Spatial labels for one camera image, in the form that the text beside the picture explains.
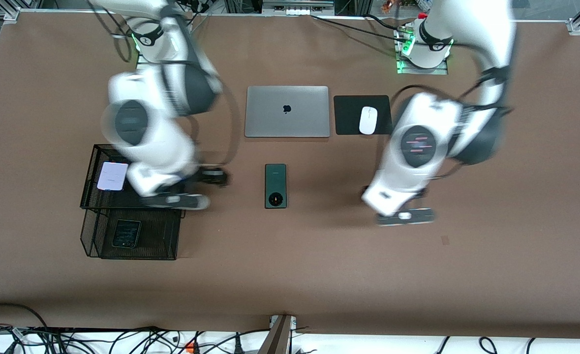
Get green round-camera phone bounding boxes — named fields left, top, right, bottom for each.
left=264, top=164, right=287, bottom=209

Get white flip phone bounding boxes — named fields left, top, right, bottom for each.
left=96, top=162, right=129, bottom=192

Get black flip phone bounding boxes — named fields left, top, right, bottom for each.
left=112, top=219, right=142, bottom=249

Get black mesh two-tier tray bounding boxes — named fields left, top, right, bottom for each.
left=80, top=144, right=189, bottom=261

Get silver closed laptop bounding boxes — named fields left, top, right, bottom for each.
left=244, top=86, right=331, bottom=139

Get white computer mouse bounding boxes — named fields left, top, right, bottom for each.
left=359, top=106, right=378, bottom=135

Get black mouse pad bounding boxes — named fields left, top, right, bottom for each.
left=334, top=95, right=394, bottom=136

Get white power strip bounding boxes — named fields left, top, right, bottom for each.
left=263, top=5, right=335, bottom=16

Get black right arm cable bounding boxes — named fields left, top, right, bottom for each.
left=88, top=0, right=244, bottom=168

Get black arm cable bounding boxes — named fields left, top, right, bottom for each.
left=88, top=0, right=244, bottom=168
left=391, top=42, right=514, bottom=180

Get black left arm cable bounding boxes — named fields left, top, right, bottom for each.
left=391, top=42, right=514, bottom=180

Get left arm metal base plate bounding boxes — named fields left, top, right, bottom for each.
left=397, top=55, right=449, bottom=75

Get aluminium profile post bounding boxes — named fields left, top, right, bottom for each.
left=259, top=315, right=298, bottom=354

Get black cable on table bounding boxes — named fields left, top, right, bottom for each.
left=310, top=14, right=408, bottom=44

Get black looping floor cable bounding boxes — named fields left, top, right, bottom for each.
left=0, top=302, right=50, bottom=340

